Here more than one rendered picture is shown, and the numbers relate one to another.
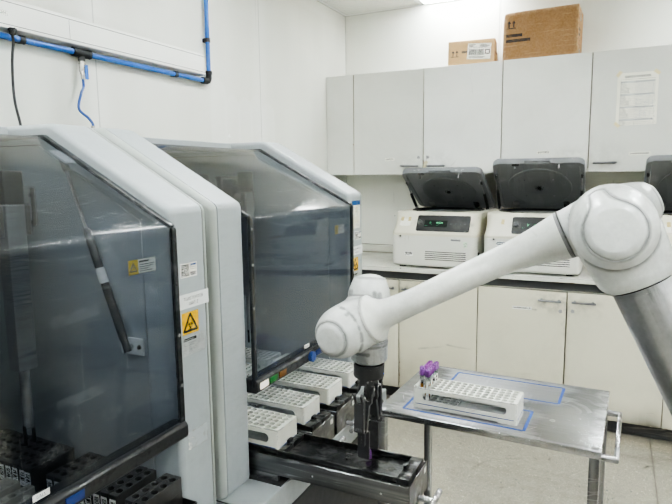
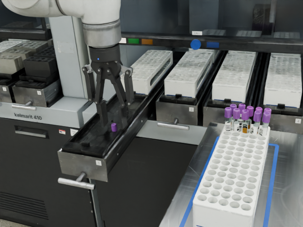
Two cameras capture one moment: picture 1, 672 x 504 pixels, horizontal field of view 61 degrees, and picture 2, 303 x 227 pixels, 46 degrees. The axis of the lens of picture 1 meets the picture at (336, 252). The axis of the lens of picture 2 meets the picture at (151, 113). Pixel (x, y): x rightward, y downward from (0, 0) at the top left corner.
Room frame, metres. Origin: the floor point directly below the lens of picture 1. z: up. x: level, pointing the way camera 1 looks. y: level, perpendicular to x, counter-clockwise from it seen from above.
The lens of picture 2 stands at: (1.37, -0.93, 1.30)
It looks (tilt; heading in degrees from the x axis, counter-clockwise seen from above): 28 degrees down; 85
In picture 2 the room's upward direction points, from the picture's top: 4 degrees counter-clockwise
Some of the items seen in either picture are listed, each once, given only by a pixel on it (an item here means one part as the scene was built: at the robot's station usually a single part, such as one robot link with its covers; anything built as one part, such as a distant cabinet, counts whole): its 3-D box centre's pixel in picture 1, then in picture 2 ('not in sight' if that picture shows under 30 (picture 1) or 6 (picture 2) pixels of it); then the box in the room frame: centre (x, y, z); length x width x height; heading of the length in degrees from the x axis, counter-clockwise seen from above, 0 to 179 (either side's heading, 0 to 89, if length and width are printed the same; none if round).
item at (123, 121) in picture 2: (372, 434); (122, 115); (1.37, -0.09, 0.85); 0.03 x 0.01 x 0.07; 64
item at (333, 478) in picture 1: (299, 456); (130, 107); (1.39, 0.10, 0.78); 0.73 x 0.14 x 0.09; 64
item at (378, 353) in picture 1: (369, 350); (102, 32); (1.34, -0.08, 1.08); 0.09 x 0.09 x 0.06
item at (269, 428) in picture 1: (240, 424); (148, 71); (1.47, 0.26, 0.83); 0.30 x 0.10 x 0.06; 64
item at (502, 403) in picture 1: (467, 399); (236, 171); (1.58, -0.38, 0.85); 0.30 x 0.10 x 0.06; 62
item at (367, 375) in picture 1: (368, 379); (106, 61); (1.34, -0.08, 1.00); 0.08 x 0.07 x 0.09; 154
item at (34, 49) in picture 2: not in sight; (27, 54); (0.99, 0.55, 0.85); 0.12 x 0.02 x 0.06; 155
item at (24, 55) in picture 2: not in sight; (16, 59); (0.96, 0.49, 0.85); 0.12 x 0.02 x 0.06; 154
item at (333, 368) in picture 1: (316, 371); (283, 80); (1.89, 0.07, 0.83); 0.30 x 0.10 x 0.06; 64
